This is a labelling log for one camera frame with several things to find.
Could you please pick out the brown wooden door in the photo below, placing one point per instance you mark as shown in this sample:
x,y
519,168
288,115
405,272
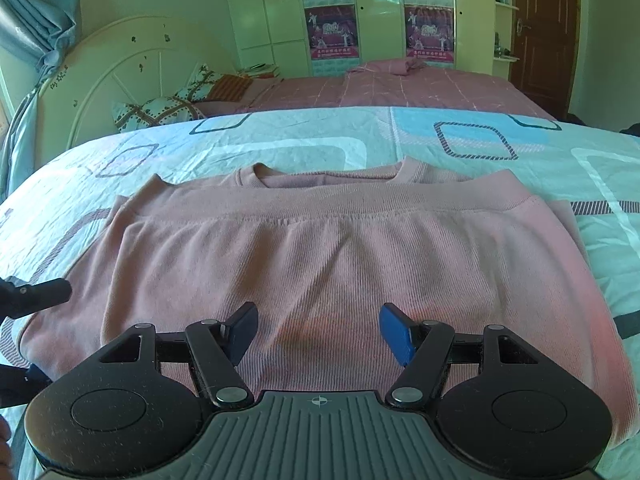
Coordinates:
x,y
545,35

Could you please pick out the stack of books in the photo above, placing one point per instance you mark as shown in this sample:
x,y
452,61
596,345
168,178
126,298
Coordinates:
x,y
257,70

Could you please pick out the pink checked bed sheet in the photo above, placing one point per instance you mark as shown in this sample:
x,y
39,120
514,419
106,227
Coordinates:
x,y
400,92

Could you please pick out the crumpled pink cloth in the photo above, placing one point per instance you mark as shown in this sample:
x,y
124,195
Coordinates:
x,y
390,66

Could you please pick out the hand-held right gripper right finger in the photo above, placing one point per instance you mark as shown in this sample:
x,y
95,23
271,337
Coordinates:
x,y
395,332

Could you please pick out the cream corner shelf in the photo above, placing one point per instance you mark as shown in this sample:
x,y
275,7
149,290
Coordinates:
x,y
505,7

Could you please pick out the pink wall poster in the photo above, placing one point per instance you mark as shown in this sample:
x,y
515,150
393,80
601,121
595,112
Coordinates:
x,y
331,32
429,32

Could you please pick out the cream round headboard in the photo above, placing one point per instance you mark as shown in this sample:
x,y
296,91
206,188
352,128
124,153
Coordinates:
x,y
115,55

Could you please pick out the cream wardrobe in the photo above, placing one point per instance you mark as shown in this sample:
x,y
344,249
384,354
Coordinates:
x,y
380,15

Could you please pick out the pink sweatshirt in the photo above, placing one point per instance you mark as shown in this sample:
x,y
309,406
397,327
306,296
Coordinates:
x,y
320,260

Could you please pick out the orange striped pillow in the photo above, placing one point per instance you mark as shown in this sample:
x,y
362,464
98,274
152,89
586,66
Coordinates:
x,y
230,87

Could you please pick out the bed with patterned sheet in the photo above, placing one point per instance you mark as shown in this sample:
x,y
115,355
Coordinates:
x,y
300,135

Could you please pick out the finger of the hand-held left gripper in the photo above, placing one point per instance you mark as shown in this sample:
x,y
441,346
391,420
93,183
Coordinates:
x,y
20,385
35,296

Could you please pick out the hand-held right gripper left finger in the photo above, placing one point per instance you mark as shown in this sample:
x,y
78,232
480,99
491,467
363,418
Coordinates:
x,y
244,332

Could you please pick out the blue curtain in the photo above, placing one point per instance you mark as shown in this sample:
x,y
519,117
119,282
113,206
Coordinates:
x,y
35,20

